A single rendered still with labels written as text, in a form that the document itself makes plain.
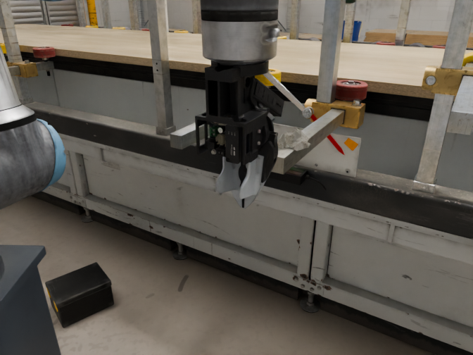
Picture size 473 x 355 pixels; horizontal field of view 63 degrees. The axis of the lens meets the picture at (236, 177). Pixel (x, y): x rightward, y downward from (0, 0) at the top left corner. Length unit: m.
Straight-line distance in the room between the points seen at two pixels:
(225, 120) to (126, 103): 1.22
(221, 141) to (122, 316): 1.21
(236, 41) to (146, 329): 1.26
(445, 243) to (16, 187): 0.95
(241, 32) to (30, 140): 0.55
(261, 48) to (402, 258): 1.03
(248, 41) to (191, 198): 1.24
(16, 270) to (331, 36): 0.82
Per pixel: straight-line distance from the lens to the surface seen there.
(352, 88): 0.97
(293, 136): 0.70
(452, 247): 1.06
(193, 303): 1.62
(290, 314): 1.58
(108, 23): 2.96
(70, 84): 1.90
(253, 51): 0.45
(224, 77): 0.45
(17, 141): 0.86
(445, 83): 0.89
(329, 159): 0.99
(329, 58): 0.94
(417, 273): 1.39
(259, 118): 0.48
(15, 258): 0.96
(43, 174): 0.90
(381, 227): 1.07
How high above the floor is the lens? 1.10
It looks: 25 degrees down
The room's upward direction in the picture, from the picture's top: straight up
